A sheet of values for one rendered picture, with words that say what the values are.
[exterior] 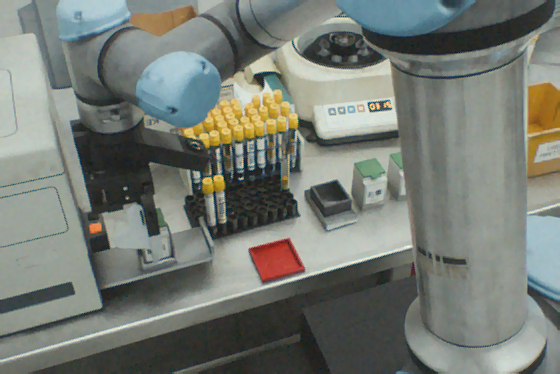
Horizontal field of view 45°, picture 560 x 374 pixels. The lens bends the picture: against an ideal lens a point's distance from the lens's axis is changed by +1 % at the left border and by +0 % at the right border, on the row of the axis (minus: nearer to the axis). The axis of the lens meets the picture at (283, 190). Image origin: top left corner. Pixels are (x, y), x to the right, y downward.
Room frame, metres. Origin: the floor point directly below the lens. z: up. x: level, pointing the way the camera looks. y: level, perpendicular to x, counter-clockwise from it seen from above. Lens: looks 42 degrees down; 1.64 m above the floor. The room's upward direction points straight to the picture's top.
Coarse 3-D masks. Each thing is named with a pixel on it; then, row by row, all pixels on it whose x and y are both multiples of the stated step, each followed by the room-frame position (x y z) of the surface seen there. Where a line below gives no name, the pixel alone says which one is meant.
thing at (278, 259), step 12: (288, 240) 0.73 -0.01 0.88; (252, 252) 0.70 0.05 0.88; (264, 252) 0.71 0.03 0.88; (276, 252) 0.71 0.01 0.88; (288, 252) 0.71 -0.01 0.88; (264, 264) 0.68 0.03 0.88; (276, 264) 0.68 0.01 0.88; (288, 264) 0.68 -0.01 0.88; (300, 264) 0.68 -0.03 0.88; (264, 276) 0.66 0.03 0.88; (276, 276) 0.65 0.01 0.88
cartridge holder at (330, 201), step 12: (336, 180) 0.84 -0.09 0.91; (312, 192) 0.81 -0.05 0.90; (324, 192) 0.83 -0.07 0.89; (336, 192) 0.83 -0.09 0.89; (312, 204) 0.81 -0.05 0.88; (324, 204) 0.78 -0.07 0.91; (336, 204) 0.78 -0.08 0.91; (348, 204) 0.79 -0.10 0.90; (324, 216) 0.77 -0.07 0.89; (336, 216) 0.77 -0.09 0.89; (348, 216) 0.77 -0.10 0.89
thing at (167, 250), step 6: (162, 228) 0.66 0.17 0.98; (162, 234) 0.65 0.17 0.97; (168, 234) 0.65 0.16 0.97; (162, 240) 0.65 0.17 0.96; (168, 240) 0.65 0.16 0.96; (168, 246) 0.65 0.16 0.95; (144, 252) 0.64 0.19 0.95; (150, 252) 0.64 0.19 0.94; (162, 252) 0.65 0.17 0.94; (168, 252) 0.65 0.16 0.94; (144, 258) 0.64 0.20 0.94; (150, 258) 0.64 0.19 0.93; (162, 258) 0.65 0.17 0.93; (168, 258) 0.65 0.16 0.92; (144, 264) 0.64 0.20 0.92
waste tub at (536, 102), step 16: (528, 96) 1.02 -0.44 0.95; (544, 96) 1.03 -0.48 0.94; (528, 112) 1.03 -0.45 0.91; (544, 112) 1.02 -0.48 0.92; (528, 128) 1.02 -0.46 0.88; (544, 128) 1.01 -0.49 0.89; (528, 144) 0.88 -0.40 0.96; (544, 144) 0.89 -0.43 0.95; (528, 160) 0.88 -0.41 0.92; (544, 160) 0.89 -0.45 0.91; (528, 176) 0.88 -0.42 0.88
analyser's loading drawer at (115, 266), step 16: (176, 240) 0.70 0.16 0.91; (192, 240) 0.70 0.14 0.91; (208, 240) 0.68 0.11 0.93; (96, 256) 0.66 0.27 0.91; (112, 256) 0.66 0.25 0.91; (128, 256) 0.66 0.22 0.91; (176, 256) 0.66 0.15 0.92; (192, 256) 0.66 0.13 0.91; (208, 256) 0.66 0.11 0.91; (96, 272) 0.63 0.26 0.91; (112, 272) 0.63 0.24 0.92; (128, 272) 0.63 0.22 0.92; (144, 272) 0.63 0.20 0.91; (160, 272) 0.64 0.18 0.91
